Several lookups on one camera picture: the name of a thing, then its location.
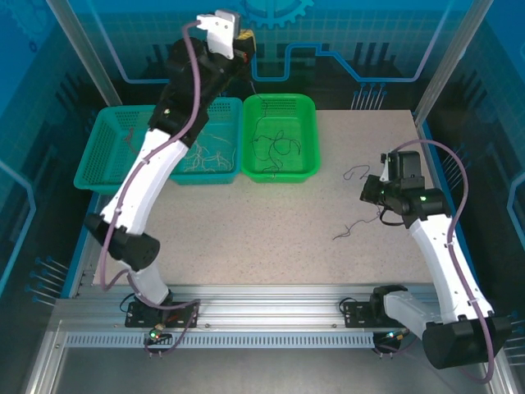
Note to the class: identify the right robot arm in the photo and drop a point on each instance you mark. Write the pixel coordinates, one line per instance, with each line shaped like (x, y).
(435, 254)

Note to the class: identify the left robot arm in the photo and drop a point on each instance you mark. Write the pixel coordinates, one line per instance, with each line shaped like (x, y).
(147, 180)

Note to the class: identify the narrow teal plastic basket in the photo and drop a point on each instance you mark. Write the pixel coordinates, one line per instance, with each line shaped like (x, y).
(221, 123)

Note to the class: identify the green plastic basket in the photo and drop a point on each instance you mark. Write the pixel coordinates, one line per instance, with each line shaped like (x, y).
(295, 115)

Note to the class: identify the wide teal plastic basket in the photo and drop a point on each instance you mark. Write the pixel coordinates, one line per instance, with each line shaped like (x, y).
(106, 143)

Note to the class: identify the small connector with green light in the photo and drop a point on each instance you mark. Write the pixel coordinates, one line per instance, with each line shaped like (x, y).
(156, 334)
(393, 335)

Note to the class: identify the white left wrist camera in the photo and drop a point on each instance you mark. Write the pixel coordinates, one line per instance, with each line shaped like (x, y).
(219, 33)

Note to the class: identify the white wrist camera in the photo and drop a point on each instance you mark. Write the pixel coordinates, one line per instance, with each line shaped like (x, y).
(219, 33)
(384, 170)

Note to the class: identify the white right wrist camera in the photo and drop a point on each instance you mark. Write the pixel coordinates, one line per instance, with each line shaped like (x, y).
(384, 170)

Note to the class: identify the aluminium frame post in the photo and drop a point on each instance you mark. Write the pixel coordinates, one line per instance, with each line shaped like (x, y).
(451, 61)
(82, 49)

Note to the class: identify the aluminium mounting rail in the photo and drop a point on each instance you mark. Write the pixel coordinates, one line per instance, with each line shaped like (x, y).
(266, 303)

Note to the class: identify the metal frame tray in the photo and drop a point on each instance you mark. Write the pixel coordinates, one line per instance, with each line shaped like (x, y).
(262, 369)

